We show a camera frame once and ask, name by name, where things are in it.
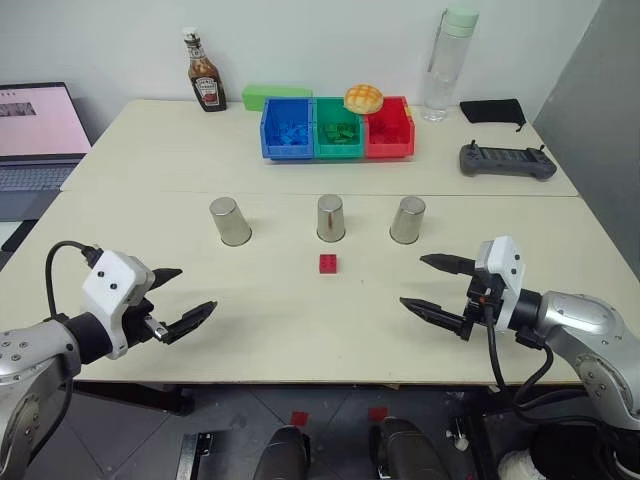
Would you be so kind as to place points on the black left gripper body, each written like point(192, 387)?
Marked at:
point(136, 322)

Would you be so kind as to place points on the pile of green bricks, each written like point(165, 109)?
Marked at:
point(341, 132)

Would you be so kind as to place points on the grey handheld controller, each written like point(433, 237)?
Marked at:
point(505, 161)

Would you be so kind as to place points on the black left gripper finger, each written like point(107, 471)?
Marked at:
point(192, 317)
point(166, 276)

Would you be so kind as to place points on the grey laptop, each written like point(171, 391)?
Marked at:
point(35, 130)

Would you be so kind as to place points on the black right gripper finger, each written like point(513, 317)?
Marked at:
point(435, 314)
point(447, 263)

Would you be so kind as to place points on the white round object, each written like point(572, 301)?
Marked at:
point(515, 465)

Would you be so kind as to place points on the green plastic bin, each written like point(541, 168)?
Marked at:
point(340, 149)

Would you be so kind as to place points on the yellow melon bun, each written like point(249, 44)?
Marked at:
point(364, 98)

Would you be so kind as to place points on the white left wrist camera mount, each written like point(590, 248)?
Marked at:
point(107, 290)

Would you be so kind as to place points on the green rectangular box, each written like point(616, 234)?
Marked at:
point(257, 95)

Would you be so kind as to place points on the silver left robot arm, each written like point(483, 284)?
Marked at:
point(30, 350)

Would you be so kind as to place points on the ketchup bottle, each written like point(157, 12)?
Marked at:
point(206, 80)

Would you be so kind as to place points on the inverted steel cup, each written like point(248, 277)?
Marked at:
point(408, 220)
point(330, 217)
point(229, 220)

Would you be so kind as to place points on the dark rounded shape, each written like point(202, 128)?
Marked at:
point(405, 450)
point(280, 455)

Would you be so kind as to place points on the red toy brick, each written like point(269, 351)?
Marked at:
point(328, 264)

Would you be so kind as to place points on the black table frame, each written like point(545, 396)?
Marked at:
point(130, 395)

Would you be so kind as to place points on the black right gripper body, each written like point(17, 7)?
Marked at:
point(481, 305)

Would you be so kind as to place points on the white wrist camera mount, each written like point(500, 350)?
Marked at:
point(507, 272)
point(107, 290)

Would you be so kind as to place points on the yellow plastic bin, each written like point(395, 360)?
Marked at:
point(409, 111)

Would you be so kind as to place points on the clear bottle with green lid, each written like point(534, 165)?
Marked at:
point(442, 75)

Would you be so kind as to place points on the blue plastic bin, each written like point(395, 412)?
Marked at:
point(267, 135)

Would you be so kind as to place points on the pile of blue bricks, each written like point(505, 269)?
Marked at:
point(290, 132)

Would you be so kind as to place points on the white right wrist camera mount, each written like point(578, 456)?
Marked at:
point(507, 272)

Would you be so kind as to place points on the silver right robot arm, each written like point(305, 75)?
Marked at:
point(585, 330)

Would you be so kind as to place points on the red plastic bin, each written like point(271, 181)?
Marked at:
point(390, 150)

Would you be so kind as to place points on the black cloth pouch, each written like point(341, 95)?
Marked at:
point(490, 111)

